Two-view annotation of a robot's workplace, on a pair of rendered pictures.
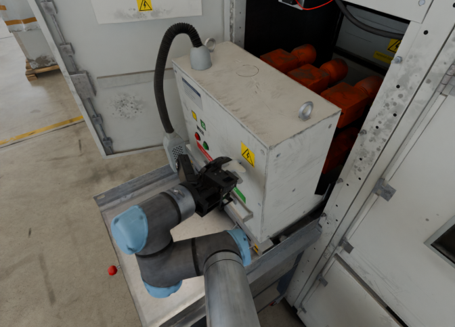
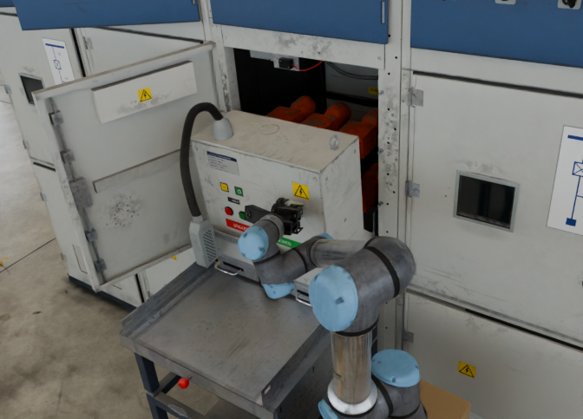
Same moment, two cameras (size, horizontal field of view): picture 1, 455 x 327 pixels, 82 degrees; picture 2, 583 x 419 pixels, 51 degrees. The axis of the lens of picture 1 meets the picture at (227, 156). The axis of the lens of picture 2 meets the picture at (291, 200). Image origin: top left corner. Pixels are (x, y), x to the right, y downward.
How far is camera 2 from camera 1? 1.18 m
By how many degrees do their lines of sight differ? 21
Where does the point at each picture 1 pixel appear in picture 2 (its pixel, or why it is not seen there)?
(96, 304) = not seen: outside the picture
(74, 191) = not seen: outside the picture
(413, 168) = (421, 160)
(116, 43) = (114, 139)
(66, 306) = not seen: outside the picture
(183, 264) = (294, 260)
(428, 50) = (395, 83)
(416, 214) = (438, 195)
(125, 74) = (122, 170)
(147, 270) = (271, 271)
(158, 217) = (269, 229)
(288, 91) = (312, 134)
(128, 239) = (260, 240)
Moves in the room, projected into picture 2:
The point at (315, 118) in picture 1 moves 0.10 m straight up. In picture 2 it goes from (343, 146) to (342, 114)
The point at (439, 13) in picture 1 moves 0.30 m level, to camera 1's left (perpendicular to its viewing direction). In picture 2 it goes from (390, 62) to (293, 84)
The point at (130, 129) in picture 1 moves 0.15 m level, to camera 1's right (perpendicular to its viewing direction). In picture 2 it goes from (125, 242) to (167, 230)
